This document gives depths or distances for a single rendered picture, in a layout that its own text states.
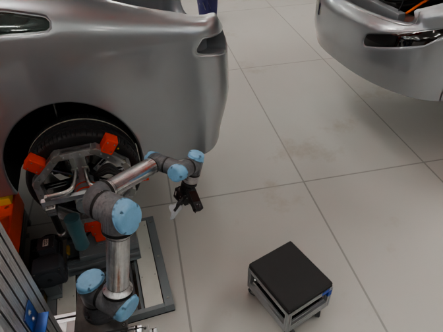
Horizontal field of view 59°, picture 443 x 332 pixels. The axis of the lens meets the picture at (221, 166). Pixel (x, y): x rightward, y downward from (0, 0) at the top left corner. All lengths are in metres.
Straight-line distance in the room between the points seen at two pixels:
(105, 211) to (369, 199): 2.62
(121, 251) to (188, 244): 1.65
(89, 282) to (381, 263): 2.13
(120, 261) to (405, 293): 2.09
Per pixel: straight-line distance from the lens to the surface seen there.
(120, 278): 1.56
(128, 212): 1.37
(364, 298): 2.93
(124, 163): 2.31
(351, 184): 3.68
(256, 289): 2.65
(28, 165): 2.31
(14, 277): 1.37
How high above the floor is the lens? 2.38
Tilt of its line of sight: 39 degrees down
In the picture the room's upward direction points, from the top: 2 degrees counter-clockwise
